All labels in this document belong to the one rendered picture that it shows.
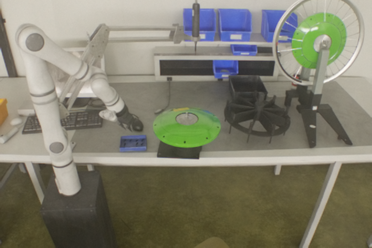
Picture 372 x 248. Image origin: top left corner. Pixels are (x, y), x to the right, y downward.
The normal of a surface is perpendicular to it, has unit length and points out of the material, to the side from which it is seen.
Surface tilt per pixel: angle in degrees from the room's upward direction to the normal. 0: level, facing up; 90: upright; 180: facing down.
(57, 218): 90
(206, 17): 90
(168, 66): 90
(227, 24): 90
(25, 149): 0
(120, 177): 0
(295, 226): 0
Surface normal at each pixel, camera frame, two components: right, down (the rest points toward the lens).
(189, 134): 0.03, -0.66
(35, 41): 0.65, 0.38
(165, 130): -0.29, -0.68
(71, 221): 0.13, 0.51
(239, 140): 0.00, -0.86
